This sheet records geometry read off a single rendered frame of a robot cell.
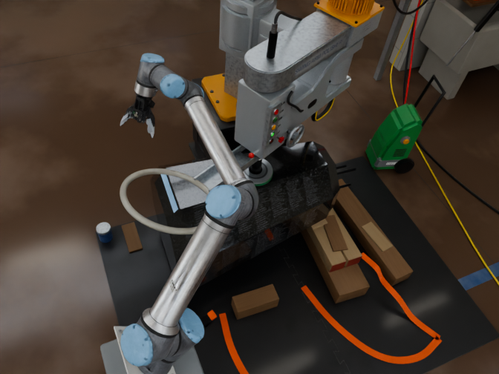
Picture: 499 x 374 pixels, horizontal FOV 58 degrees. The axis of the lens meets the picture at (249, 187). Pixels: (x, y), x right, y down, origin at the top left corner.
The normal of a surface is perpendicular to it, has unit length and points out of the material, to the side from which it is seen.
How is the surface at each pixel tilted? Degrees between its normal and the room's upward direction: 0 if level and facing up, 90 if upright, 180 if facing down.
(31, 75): 0
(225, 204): 38
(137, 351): 50
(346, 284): 0
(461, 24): 90
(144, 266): 0
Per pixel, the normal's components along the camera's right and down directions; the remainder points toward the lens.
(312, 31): 0.07, -0.63
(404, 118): -0.48, -0.49
